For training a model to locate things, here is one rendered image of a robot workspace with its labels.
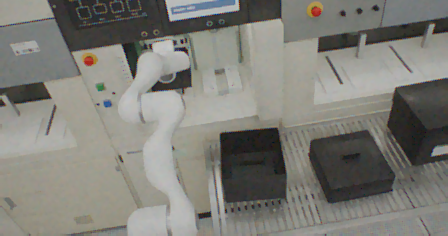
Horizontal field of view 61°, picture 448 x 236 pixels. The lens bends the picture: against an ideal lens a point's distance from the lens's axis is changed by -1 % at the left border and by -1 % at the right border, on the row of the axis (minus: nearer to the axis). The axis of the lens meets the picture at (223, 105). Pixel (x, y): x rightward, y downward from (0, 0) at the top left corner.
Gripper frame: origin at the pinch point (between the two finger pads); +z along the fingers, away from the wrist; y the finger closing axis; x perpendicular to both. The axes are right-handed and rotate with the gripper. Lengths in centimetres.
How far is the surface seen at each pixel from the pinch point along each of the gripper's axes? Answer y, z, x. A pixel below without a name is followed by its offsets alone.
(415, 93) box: 109, -52, -21
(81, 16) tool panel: -26.3, -27.4, 32.6
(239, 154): 26, -45, -46
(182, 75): 6.2, -10.6, -17.0
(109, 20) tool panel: -16.4, -27.9, 29.0
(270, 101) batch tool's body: 45, -36, -23
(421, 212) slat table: 93, -95, -47
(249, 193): 25, -72, -40
